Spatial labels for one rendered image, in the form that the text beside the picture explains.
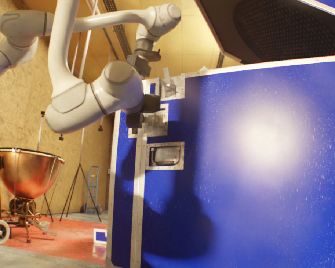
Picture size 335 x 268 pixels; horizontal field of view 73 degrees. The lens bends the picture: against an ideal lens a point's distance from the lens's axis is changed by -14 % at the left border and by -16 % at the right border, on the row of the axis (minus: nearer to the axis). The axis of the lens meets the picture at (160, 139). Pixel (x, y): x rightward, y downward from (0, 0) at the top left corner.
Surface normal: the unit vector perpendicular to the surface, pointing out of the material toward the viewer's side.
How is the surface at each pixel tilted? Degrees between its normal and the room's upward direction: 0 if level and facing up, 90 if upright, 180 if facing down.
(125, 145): 90
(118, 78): 100
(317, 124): 90
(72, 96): 107
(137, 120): 90
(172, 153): 90
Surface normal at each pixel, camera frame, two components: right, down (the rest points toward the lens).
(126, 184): -0.44, -0.22
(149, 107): -0.08, -0.23
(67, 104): 0.10, 0.20
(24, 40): 0.23, 0.94
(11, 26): 0.22, 0.57
